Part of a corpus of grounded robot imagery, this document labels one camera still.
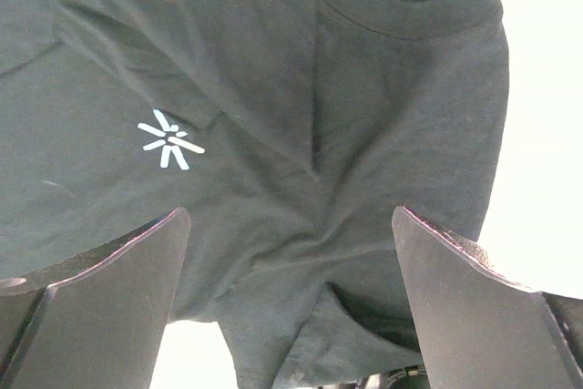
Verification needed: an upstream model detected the black t shirt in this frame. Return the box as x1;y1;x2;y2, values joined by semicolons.
1;0;509;388

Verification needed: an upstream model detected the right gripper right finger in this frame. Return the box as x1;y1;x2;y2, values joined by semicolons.
392;207;582;389

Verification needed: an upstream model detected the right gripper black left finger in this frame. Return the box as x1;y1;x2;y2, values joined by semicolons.
1;208;190;389

